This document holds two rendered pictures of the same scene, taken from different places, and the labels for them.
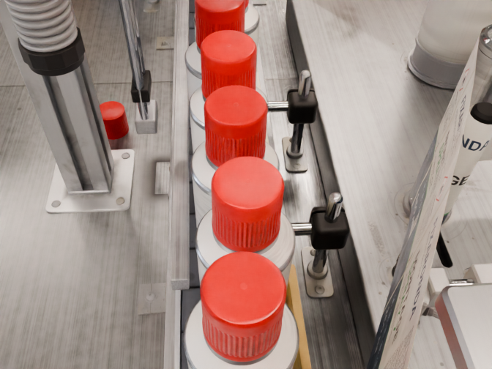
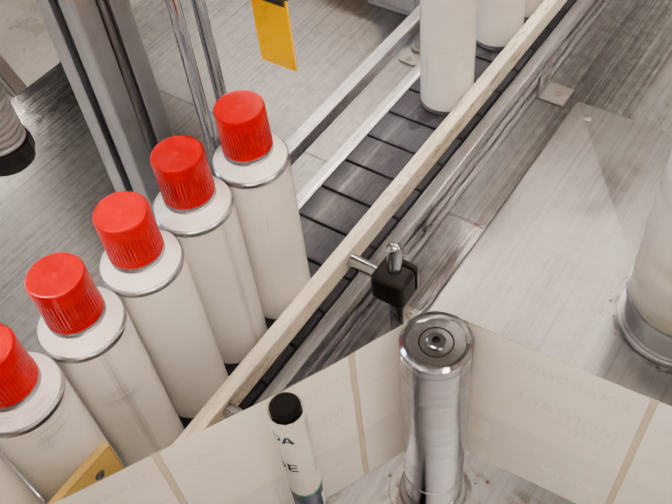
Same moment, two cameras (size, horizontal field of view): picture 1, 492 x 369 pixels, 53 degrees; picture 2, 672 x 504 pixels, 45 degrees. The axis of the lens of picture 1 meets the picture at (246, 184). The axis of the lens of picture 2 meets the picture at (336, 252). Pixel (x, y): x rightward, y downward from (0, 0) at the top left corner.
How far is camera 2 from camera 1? 36 cm
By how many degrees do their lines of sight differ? 29
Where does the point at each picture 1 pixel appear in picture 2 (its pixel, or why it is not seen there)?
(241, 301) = not seen: outside the picture
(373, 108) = (507, 329)
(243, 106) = (56, 279)
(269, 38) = (517, 160)
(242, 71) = (115, 242)
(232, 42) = (125, 210)
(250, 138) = (47, 310)
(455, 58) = (652, 320)
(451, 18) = (648, 262)
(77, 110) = (136, 181)
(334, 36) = (564, 201)
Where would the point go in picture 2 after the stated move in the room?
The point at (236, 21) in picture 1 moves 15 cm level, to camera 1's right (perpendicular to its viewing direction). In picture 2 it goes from (177, 183) to (375, 306)
